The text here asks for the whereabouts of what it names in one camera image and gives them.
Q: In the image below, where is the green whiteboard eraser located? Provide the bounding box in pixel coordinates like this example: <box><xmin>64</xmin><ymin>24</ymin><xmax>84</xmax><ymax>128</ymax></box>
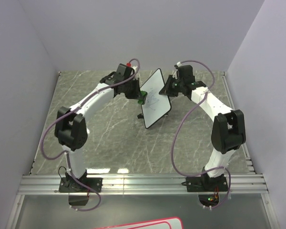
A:
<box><xmin>138</xmin><ymin>91</ymin><xmax>148</xmax><ymax>105</ymax></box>

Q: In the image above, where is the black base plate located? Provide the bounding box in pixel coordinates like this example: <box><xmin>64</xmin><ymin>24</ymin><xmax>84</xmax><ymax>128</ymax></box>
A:
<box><xmin>181</xmin><ymin>176</ymin><xmax>228</xmax><ymax>192</ymax></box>
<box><xmin>59</xmin><ymin>177</ymin><xmax>102</xmax><ymax>193</ymax></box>

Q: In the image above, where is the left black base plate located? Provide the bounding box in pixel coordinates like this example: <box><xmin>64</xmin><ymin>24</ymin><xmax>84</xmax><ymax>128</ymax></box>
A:
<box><xmin>59</xmin><ymin>177</ymin><xmax>102</xmax><ymax>193</ymax></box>

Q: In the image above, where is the aluminium mounting rail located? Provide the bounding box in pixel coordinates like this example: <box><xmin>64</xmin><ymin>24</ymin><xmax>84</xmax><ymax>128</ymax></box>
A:
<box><xmin>17</xmin><ymin>174</ymin><xmax>268</xmax><ymax>195</ymax></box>

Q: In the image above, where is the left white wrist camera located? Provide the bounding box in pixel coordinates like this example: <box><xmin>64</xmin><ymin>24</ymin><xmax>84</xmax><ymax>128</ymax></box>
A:
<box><xmin>126</xmin><ymin>62</ymin><xmax>140</xmax><ymax>76</ymax></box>

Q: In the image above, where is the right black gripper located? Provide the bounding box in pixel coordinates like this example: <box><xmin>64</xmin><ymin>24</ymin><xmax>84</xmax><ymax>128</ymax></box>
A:
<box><xmin>158</xmin><ymin>75</ymin><xmax>184</xmax><ymax>97</ymax></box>

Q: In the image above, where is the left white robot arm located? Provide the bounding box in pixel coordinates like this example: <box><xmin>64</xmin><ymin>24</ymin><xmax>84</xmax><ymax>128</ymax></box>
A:
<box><xmin>54</xmin><ymin>63</ymin><xmax>147</xmax><ymax>192</ymax></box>

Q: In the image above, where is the pink bordered white board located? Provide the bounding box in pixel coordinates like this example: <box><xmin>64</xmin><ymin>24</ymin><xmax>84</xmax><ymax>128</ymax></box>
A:
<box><xmin>99</xmin><ymin>217</ymin><xmax>184</xmax><ymax>229</ymax></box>

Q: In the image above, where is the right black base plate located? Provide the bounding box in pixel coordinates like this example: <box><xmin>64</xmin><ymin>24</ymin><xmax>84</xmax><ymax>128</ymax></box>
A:
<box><xmin>181</xmin><ymin>176</ymin><xmax>228</xmax><ymax>192</ymax></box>

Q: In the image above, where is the small white whiteboard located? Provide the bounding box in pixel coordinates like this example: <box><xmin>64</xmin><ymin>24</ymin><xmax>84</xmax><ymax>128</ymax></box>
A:
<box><xmin>140</xmin><ymin>68</ymin><xmax>172</xmax><ymax>129</ymax></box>

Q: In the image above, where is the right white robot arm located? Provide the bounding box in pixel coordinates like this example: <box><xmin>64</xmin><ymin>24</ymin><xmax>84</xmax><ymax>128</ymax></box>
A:
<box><xmin>159</xmin><ymin>64</ymin><xmax>246</xmax><ymax>191</ymax></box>

